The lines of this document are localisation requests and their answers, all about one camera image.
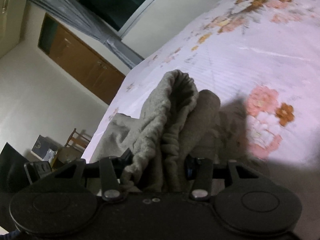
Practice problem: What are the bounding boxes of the grey knit pants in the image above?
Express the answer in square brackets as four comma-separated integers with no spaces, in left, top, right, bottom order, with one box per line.
[91,70,249,192]

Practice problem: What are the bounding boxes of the wooden chair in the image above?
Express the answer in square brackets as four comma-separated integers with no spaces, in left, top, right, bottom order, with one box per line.
[65,128,91,153]

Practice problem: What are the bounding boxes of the cluttered side table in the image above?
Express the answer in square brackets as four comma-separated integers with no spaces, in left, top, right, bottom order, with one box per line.
[31,135,82,169]

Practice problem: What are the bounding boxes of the brown wooden wardrobe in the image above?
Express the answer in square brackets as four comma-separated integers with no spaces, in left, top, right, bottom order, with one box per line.
[38,14,125,105]

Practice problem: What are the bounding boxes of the pink floral bed sheet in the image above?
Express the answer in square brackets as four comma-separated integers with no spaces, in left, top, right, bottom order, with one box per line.
[84,0,319,239]

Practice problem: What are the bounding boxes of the left grey curtain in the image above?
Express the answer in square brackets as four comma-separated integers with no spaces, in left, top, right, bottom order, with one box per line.
[29,0,144,69]

